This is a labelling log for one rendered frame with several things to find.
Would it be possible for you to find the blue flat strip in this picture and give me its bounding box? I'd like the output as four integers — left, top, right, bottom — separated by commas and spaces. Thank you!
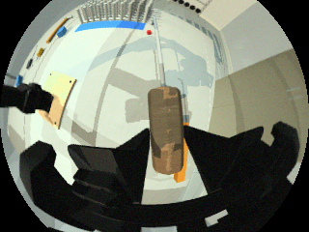
74, 20, 146, 32

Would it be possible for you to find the orange rectangular bar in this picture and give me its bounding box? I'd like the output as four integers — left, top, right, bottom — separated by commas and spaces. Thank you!
174, 123, 188, 183

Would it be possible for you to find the hammer with orange handle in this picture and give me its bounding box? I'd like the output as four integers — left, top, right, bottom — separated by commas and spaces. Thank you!
46, 16, 70, 44

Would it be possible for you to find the blue cube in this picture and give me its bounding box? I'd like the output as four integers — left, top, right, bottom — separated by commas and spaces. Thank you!
57, 27, 67, 38
15, 75, 23, 86

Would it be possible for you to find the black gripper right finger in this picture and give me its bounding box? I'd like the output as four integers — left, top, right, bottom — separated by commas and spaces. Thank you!
184, 125, 264, 194

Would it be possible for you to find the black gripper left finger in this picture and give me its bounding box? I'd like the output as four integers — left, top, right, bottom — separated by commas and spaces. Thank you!
67, 128, 150, 204

